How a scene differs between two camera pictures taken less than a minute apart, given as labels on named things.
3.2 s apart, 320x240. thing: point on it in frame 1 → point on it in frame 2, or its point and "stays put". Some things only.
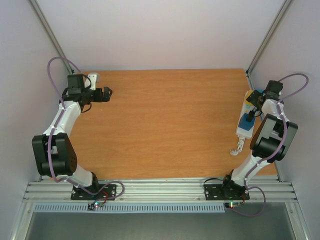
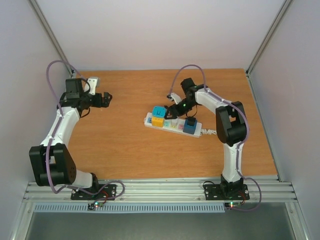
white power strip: (247, 108) → (176, 125)
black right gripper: (253, 97) → (173, 109)
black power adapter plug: (250, 116) → (191, 121)
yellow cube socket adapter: (250, 92) → (158, 122)
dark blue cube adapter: (244, 124) → (190, 126)
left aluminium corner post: (38, 10) stays put
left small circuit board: (91, 206) stays put
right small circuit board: (232, 204) stays put
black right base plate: (216, 192) stays put
